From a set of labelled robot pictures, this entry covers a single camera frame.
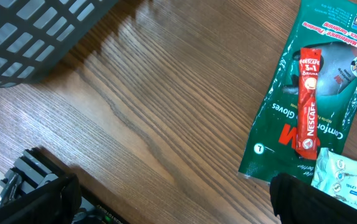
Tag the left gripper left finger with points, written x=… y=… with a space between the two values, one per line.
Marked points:
x=56 y=202

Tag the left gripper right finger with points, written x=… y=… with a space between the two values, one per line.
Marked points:
x=296 y=202

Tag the teal wet wipes pack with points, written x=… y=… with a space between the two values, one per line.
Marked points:
x=336 y=175

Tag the red white snack packet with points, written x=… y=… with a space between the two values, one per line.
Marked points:
x=307 y=125

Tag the green 3M gloves packet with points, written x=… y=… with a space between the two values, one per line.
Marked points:
x=330 y=26

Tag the grey mesh shopping basket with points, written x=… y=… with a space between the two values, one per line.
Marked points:
x=36 y=34

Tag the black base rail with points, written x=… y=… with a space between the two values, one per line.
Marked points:
x=33 y=170

